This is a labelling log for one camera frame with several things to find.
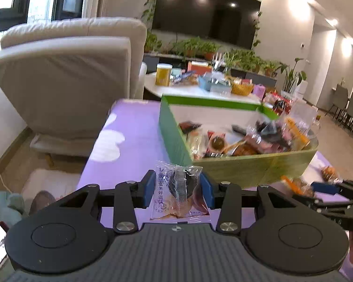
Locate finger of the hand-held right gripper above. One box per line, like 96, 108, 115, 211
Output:
310, 179, 353, 201
292, 194, 351, 212

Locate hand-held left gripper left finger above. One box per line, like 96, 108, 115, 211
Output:
59, 170, 157, 233

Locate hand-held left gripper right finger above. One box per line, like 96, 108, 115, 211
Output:
199, 173, 296, 233

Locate orange snack packet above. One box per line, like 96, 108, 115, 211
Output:
281, 175, 315, 197

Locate clear packet with dark pastry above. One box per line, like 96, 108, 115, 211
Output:
149, 160, 211, 221

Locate green cardboard box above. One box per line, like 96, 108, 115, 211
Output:
159, 94, 319, 187

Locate pile of assorted snack packets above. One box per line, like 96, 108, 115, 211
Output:
178, 117, 312, 161

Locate clear packet with brown snack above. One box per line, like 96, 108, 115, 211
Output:
321, 166, 340, 183

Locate purple printed tablecloth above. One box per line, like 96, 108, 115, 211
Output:
76, 99, 353, 282

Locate pile of red snack bags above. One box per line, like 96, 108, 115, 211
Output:
265, 92, 293, 115

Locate white fluffy rug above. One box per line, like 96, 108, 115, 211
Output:
22, 169, 81, 200

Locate round white table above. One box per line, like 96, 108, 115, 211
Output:
144, 72, 262, 105

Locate blue plastic basket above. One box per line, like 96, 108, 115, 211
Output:
198, 75, 232, 95

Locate yellow woven basket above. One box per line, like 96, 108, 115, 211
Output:
231, 83, 253, 96

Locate brown slipper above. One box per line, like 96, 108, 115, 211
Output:
29, 191, 56, 215

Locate pink box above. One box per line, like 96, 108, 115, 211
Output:
253, 84, 267, 100

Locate pile of blue snack packets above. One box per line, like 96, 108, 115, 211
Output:
171, 73, 199, 86

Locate yellow canister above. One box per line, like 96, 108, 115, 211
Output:
155, 63, 172, 86

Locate peace lily plant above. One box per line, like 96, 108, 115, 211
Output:
278, 59, 308, 93

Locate orange tissue box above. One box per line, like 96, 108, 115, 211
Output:
187, 61, 210, 75

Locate beige armchair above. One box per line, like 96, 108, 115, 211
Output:
0, 18, 148, 168

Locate row of leafy potted plants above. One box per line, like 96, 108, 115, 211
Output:
224, 50, 280, 77

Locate potted plants in terracotta pots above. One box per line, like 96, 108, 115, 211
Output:
171, 37, 221, 61

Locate potted green plant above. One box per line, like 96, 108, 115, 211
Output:
144, 31, 162, 53

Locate teal trouser leg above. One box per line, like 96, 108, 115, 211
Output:
0, 191, 25, 227

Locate trailing green vine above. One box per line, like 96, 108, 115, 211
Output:
141, 0, 162, 30
251, 0, 264, 47

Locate white floor cable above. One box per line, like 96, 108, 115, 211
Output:
0, 164, 10, 194

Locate wall television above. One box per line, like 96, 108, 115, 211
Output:
151, 0, 262, 50

